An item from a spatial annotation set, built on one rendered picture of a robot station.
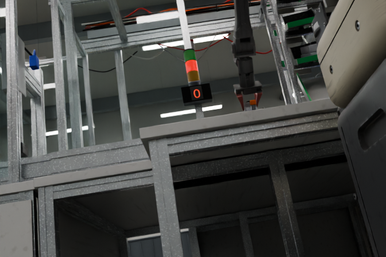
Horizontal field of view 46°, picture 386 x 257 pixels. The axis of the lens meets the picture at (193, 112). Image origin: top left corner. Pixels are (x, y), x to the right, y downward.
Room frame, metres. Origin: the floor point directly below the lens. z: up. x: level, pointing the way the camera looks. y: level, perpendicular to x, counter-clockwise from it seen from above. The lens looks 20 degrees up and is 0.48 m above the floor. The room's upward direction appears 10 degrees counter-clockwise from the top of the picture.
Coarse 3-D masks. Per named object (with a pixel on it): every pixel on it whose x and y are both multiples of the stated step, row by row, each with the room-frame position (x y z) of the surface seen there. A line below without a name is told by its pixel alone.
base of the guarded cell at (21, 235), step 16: (0, 192) 1.37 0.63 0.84; (16, 192) 1.38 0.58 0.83; (32, 192) 1.39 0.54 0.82; (0, 208) 1.37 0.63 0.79; (16, 208) 1.38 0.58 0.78; (32, 208) 1.38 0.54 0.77; (0, 224) 1.37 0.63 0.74; (16, 224) 1.38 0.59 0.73; (32, 224) 1.38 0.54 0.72; (0, 240) 1.37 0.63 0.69; (16, 240) 1.38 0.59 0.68; (32, 240) 1.38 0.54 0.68; (0, 256) 1.37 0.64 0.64; (16, 256) 1.38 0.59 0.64; (32, 256) 1.38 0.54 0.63
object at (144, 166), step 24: (96, 168) 1.36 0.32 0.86; (120, 168) 1.36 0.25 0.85; (144, 168) 1.37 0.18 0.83; (264, 168) 1.64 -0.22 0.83; (288, 168) 1.72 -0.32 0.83; (312, 168) 1.80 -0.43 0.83; (336, 168) 1.88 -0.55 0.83; (120, 192) 1.64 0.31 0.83; (144, 192) 1.71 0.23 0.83; (192, 192) 1.88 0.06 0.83; (216, 192) 1.97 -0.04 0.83; (240, 192) 2.07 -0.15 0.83; (264, 192) 2.19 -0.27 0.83; (312, 192) 2.46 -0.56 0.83; (336, 192) 2.62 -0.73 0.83; (120, 216) 2.18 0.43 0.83; (144, 216) 2.31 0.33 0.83; (192, 216) 2.61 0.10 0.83
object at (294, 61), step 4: (288, 48) 1.74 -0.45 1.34; (292, 48) 1.79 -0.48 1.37; (296, 48) 1.79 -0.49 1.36; (292, 52) 1.80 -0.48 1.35; (296, 52) 1.80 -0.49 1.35; (300, 52) 1.80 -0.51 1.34; (292, 56) 1.68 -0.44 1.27; (296, 56) 1.81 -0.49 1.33; (300, 56) 1.81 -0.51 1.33; (308, 56) 1.56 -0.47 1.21; (312, 56) 1.56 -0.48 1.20; (316, 56) 1.56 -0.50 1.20; (292, 60) 1.71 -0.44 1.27; (296, 60) 1.58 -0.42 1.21; (300, 60) 1.57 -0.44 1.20; (304, 60) 1.57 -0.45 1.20; (308, 60) 1.57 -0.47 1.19; (312, 60) 1.57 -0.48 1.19; (316, 60) 1.57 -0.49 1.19; (296, 64) 1.62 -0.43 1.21; (300, 64) 1.58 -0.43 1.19
